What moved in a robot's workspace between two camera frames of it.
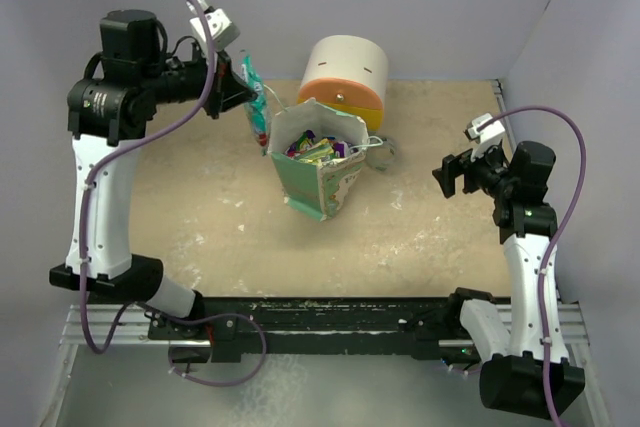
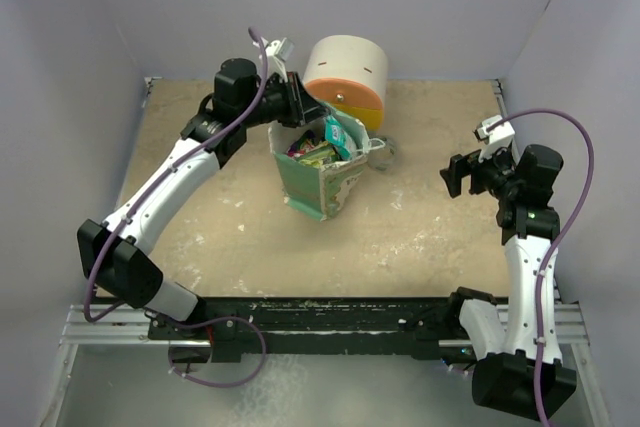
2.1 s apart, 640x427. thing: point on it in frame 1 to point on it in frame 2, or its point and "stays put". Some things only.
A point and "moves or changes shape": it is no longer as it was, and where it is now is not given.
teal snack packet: x=257 y=109 moves or changes shape
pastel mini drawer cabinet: x=348 y=74 stays put
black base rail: x=233 y=327 stays put
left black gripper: x=228 y=90 to x=301 y=106
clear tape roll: x=381 y=157 stays put
